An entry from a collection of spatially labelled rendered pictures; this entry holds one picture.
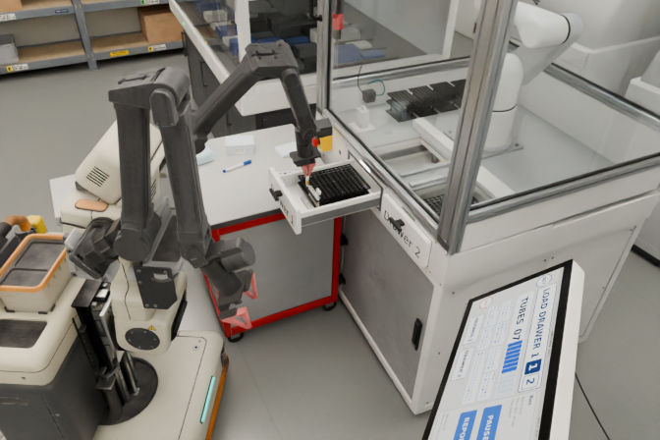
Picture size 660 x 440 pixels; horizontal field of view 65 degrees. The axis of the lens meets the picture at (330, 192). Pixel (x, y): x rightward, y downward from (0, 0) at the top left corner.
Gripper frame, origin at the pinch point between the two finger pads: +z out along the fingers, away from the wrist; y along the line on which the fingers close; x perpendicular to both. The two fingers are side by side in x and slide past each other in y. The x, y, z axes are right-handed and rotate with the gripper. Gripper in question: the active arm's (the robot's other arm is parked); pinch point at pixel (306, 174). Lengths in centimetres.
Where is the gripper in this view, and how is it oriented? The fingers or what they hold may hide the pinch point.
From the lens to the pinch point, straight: 190.7
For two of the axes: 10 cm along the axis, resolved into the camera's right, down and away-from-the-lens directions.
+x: -3.4, -5.5, 7.6
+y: 9.4, -2.4, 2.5
